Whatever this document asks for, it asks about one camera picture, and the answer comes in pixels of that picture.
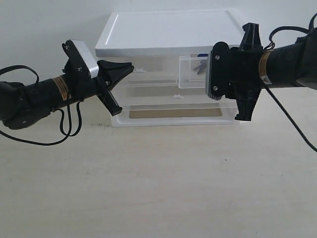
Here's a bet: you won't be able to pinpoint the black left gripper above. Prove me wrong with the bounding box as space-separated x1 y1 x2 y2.
63 60 134 116

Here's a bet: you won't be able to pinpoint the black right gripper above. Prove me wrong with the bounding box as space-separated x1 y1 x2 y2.
224 22 263 121

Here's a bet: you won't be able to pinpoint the keys with blue fob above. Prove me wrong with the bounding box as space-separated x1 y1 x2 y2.
193 53 209 75

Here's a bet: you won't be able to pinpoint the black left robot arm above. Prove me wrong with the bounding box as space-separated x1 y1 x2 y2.
0 60 134 130

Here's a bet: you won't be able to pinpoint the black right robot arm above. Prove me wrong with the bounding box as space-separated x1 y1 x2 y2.
225 22 317 121

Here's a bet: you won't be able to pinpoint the clear wide middle drawer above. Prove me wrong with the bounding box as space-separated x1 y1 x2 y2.
112 85 236 106

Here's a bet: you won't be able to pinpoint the white plastic drawer cabinet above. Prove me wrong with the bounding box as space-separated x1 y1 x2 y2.
95 9 244 127

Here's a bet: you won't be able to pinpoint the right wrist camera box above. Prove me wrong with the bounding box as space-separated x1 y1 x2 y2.
205 42 231 101

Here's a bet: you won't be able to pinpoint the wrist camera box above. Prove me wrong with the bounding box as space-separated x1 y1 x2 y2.
62 39 99 80
205 42 231 101

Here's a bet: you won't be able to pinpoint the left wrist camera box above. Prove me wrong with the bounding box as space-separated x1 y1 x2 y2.
62 39 99 80

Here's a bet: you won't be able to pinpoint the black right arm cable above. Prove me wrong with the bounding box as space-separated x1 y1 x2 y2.
264 12 317 152

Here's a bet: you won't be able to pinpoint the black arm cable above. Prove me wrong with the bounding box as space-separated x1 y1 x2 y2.
264 12 317 152
0 64 82 146

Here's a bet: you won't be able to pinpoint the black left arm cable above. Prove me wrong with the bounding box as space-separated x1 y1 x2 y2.
0 64 82 146

